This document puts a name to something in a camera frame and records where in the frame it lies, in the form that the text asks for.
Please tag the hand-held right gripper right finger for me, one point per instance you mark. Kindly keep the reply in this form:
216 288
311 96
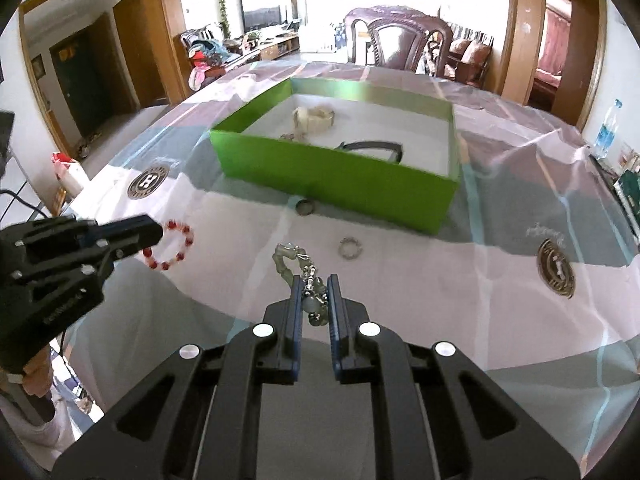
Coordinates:
334 310

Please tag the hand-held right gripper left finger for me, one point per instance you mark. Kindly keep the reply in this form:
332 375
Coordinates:
297 310

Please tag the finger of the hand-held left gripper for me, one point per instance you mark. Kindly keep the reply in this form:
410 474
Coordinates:
130 250
130 226

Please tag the green cardboard box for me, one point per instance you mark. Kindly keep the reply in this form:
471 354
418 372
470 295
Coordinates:
325 175

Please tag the black wristwatch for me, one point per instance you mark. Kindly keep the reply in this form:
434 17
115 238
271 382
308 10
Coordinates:
372 146

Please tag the white wristwatch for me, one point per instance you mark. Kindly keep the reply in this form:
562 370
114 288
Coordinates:
312 117

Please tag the person's left forearm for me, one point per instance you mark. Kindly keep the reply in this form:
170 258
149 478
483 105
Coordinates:
37 410

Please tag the striped printed tablecloth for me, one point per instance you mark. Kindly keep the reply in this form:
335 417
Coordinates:
450 285

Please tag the dark entrance door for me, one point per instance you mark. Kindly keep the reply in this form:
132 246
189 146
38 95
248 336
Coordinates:
75 85

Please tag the wooden armchair with clothes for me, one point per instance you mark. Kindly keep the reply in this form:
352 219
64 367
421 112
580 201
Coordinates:
205 55

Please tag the wooden television cabinet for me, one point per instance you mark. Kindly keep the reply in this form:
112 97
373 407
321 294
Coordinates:
275 49

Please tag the flat screen television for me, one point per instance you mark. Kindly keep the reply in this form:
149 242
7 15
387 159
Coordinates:
260 15

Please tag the carved wooden dining chair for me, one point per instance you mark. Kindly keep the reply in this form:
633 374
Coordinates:
400 40

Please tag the wooden sofa with cushions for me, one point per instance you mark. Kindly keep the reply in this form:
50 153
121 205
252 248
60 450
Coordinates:
470 57

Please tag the teal packaged item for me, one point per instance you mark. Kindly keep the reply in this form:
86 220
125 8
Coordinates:
629 180

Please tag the plastic water bottle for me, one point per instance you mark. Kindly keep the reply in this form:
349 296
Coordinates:
606 129

